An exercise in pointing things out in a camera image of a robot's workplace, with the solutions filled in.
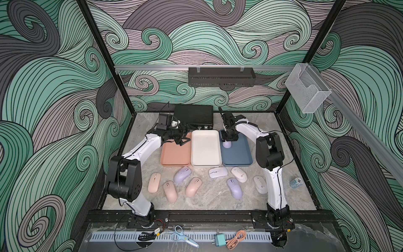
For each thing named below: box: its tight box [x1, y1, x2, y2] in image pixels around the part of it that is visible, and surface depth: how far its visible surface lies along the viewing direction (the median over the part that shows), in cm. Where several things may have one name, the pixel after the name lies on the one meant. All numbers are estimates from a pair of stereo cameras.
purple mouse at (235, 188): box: [226, 177, 243, 200], surface depth 83 cm
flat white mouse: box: [208, 166, 229, 178], surface depth 90 cm
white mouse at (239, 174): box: [230, 166, 248, 184], surface depth 88 cm
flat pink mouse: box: [147, 172, 162, 194], surface depth 85 cm
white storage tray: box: [191, 129, 222, 168], surface depth 102 cm
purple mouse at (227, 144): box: [222, 139, 232, 149], surface depth 99 cm
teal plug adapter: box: [215, 233, 227, 247], surface depth 68 cm
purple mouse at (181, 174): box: [173, 165, 192, 184], surface depth 88 cm
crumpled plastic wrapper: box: [289, 177, 304, 189], surface depth 81 cm
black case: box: [173, 105, 214, 130], surface depth 113 cm
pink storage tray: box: [160, 132, 193, 166], surface depth 97 cm
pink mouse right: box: [185, 176, 203, 198], surface depth 83 cm
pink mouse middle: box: [162, 180, 178, 203], surface depth 82 cm
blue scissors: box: [170, 225, 200, 249], surface depth 71 cm
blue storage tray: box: [219, 129, 253, 167], surface depth 97 cm
